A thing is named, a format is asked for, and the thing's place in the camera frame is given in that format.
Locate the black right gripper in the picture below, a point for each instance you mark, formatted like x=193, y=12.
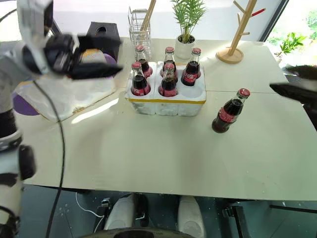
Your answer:
x=312, y=107

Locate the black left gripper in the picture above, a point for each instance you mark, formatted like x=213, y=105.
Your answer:
x=60, y=55

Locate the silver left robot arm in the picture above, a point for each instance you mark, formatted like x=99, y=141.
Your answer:
x=7, y=74

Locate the black tissue box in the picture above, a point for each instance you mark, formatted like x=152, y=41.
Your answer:
x=104, y=28

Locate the glass cola bottle red cap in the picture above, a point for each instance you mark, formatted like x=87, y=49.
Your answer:
x=168, y=85
x=170, y=55
x=192, y=72
x=146, y=65
x=229, y=114
x=140, y=85

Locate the white foam crate yellow tape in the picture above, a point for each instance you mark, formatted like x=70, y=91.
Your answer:
x=190, y=104

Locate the pale yellow round bowl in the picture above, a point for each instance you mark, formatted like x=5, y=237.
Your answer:
x=92, y=55

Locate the purple round plate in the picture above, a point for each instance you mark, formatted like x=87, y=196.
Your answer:
x=23, y=106
x=110, y=59

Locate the green outdoor foliage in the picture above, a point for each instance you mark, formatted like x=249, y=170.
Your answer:
x=289, y=43

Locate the wooden stick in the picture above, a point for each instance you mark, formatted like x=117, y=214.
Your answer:
x=152, y=12
x=148, y=15

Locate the wooden tree rack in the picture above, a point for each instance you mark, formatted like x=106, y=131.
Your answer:
x=234, y=49

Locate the white plant pot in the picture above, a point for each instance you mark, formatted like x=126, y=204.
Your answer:
x=184, y=49

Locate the green artificial plant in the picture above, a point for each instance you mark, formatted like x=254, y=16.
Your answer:
x=188, y=15

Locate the white left robot foot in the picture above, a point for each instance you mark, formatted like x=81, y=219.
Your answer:
x=120, y=213

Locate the white robot foot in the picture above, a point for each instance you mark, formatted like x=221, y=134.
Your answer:
x=189, y=215
x=120, y=213

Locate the black robot leg part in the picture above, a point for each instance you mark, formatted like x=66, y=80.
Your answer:
x=141, y=209

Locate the white right robot foot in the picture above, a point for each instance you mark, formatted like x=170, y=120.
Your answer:
x=189, y=215

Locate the dark rounded robot torso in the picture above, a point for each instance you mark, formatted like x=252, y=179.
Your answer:
x=136, y=233

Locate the dark window frame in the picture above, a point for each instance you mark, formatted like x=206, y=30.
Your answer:
x=275, y=17

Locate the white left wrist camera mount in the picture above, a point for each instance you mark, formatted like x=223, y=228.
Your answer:
x=32, y=19

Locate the black table leg frame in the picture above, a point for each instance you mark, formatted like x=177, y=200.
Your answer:
x=237, y=220

